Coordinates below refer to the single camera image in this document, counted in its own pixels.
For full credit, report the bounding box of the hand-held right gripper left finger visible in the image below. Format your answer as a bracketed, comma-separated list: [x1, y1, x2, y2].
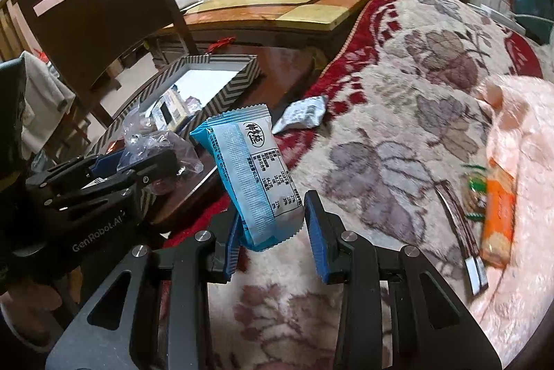
[45, 214, 243, 370]

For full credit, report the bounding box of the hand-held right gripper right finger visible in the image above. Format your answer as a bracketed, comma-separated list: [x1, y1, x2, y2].
[304, 190, 503, 370]

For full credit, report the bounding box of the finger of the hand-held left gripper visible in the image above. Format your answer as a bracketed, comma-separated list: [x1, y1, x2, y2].
[45, 149, 181, 215]
[26, 152, 128, 191]

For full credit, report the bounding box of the clear bag of dark snacks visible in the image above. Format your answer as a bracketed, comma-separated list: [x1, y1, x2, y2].
[117, 110, 204, 194]

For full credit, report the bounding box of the cream snack packet blue edge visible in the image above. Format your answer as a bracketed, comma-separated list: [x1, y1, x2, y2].
[151, 90, 191, 131]

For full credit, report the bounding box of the blue white snack packet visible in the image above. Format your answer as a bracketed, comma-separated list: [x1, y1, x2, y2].
[189, 102, 306, 253]

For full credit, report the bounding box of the striped cardboard box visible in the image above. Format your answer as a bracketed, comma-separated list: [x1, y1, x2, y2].
[84, 54, 261, 215]

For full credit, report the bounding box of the person's left forearm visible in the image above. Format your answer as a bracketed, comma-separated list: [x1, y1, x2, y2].
[0, 303, 66, 352]

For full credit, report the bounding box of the person's left hand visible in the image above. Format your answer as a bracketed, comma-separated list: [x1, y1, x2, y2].
[0, 279, 62, 312]

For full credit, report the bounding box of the white cloth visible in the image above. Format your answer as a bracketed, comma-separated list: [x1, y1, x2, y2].
[19, 50, 77, 159]

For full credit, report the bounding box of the white grey snack packet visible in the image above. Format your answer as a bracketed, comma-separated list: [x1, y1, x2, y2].
[272, 96, 328, 135]

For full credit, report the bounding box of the dark brown stick packet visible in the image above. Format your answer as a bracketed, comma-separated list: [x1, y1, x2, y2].
[434, 182, 489, 295]

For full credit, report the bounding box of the red tassel knot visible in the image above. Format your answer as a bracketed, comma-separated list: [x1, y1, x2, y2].
[207, 36, 237, 53]

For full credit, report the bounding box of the dark wooden chair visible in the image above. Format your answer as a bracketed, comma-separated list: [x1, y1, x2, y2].
[13, 0, 200, 137]

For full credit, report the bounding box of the green twisted candy wrapper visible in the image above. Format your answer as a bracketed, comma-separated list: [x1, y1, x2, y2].
[461, 164, 490, 222]

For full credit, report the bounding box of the red beige floral blanket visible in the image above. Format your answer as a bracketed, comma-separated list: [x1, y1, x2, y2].
[164, 0, 544, 370]

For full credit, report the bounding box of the orange biscuit packet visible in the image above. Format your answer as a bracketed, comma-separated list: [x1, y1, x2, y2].
[480, 158, 518, 269]

